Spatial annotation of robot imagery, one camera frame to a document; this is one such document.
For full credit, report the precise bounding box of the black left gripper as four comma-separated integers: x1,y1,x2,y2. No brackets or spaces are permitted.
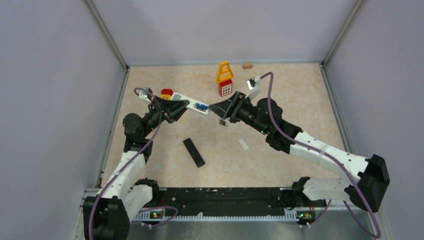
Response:
141,94,191,138

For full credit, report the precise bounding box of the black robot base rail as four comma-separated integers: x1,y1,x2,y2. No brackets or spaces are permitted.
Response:
132,178,327,226

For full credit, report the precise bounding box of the white remote battery cover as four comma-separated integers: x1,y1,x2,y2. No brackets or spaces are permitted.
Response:
238,138,250,151

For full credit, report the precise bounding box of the red window toy block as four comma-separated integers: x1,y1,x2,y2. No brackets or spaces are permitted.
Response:
218,79,233,97

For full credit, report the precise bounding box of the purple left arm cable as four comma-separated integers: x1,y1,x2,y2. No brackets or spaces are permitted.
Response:
88,87,180,240

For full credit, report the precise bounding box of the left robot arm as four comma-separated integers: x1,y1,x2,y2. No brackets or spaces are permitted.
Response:
82,98,190,240

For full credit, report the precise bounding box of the black TV remote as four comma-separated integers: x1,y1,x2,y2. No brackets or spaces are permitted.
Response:
183,138,206,168

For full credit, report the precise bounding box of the red rounded toy block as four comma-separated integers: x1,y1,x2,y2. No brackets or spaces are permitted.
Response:
161,88,174,96

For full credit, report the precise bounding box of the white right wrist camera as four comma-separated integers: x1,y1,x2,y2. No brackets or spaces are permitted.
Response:
246,75,262,100

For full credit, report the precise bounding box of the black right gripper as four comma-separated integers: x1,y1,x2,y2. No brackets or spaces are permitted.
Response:
209,90,270,135

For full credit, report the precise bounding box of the small wooden cube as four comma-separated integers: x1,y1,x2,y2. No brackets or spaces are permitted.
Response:
242,62,253,70

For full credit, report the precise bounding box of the yellow traffic light block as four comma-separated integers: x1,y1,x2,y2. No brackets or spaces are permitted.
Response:
160,94,172,100

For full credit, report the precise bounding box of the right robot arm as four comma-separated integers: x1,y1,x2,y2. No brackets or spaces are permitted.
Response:
209,91,390,213

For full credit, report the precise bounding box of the white air conditioner remote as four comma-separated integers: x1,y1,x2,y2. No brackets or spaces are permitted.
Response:
171,92,210,115

